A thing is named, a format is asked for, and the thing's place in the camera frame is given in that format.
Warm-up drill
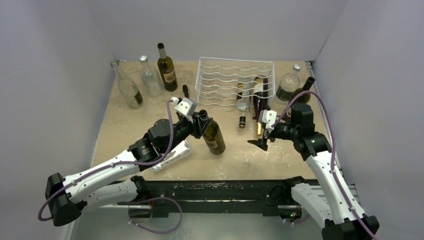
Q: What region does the small dark bottle gold cap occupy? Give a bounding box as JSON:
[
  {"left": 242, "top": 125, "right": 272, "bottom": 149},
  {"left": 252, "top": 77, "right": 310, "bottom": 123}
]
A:
[{"left": 235, "top": 82, "right": 250, "bottom": 129}]

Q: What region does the dark labelled wine bottle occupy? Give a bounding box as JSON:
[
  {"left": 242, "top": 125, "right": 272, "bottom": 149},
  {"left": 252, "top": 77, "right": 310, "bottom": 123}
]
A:
[{"left": 157, "top": 42, "right": 178, "bottom": 92}]

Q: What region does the tall clear bottle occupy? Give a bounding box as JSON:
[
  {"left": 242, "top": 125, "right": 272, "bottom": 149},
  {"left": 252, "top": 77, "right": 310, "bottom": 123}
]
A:
[{"left": 110, "top": 60, "right": 143, "bottom": 110}]

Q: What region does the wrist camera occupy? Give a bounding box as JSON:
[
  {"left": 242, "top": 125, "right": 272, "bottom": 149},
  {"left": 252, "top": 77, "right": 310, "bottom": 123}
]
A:
[
  {"left": 258, "top": 109, "right": 277, "bottom": 133},
  {"left": 170, "top": 97, "right": 197, "bottom": 123}
]

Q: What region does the dark green bottle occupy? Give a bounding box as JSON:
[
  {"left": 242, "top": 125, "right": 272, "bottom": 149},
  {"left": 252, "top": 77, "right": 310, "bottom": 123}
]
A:
[{"left": 288, "top": 76, "right": 316, "bottom": 107}]

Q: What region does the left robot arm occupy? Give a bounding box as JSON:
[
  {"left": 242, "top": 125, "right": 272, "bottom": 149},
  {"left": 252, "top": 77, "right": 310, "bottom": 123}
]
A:
[{"left": 37, "top": 110, "right": 213, "bottom": 227}]

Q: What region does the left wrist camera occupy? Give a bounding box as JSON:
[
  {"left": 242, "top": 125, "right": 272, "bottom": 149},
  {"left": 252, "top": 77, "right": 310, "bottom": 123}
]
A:
[{"left": 170, "top": 97, "right": 197, "bottom": 123}]

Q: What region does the clear plastic parts box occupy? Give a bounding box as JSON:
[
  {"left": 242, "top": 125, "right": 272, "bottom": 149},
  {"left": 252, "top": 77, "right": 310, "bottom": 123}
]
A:
[{"left": 151, "top": 140, "right": 192, "bottom": 172}]

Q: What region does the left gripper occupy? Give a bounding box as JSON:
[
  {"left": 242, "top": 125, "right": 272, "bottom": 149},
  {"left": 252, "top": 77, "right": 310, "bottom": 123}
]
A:
[{"left": 162, "top": 111, "right": 212, "bottom": 154}]

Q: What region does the black handled screwdriver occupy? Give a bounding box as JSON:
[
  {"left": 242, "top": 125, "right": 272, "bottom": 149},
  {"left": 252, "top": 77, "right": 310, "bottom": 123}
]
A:
[{"left": 182, "top": 84, "right": 190, "bottom": 98}]

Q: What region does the red bottle gold foil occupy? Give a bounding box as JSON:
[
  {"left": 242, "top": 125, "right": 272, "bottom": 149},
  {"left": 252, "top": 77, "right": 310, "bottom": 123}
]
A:
[{"left": 252, "top": 75, "right": 269, "bottom": 136}]

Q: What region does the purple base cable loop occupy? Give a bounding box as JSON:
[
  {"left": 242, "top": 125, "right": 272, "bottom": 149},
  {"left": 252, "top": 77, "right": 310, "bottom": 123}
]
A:
[{"left": 127, "top": 197, "right": 184, "bottom": 235}]

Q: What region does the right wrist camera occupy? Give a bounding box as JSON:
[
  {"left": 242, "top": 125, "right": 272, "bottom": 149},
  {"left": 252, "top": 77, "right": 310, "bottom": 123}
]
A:
[{"left": 258, "top": 109, "right": 277, "bottom": 133}]

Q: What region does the white wire wine rack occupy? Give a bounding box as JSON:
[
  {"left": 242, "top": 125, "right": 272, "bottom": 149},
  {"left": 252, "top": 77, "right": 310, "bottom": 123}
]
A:
[{"left": 195, "top": 56, "right": 276, "bottom": 107}]

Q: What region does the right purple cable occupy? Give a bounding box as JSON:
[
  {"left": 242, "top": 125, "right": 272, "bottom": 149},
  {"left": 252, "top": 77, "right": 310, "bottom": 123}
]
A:
[{"left": 273, "top": 91, "right": 380, "bottom": 240}]

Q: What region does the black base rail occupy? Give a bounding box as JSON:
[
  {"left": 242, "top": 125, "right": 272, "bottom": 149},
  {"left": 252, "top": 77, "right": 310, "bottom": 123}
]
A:
[{"left": 132, "top": 176, "right": 308, "bottom": 218}]

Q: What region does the clear bottle silver cap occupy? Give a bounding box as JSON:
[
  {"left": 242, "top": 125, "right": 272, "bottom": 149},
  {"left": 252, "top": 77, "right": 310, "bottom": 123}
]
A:
[{"left": 139, "top": 55, "right": 164, "bottom": 98}]

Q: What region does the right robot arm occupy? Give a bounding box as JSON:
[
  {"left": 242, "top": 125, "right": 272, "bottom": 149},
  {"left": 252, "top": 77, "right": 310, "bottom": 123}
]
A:
[{"left": 249, "top": 103, "right": 380, "bottom": 240}]

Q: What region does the dark bottle silver collar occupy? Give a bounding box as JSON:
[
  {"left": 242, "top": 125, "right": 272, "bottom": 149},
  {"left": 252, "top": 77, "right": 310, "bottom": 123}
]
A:
[{"left": 199, "top": 109, "right": 226, "bottom": 155}]

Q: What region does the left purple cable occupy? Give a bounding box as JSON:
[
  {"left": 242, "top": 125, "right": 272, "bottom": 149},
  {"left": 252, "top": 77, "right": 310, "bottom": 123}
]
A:
[{"left": 37, "top": 98, "right": 176, "bottom": 222}]

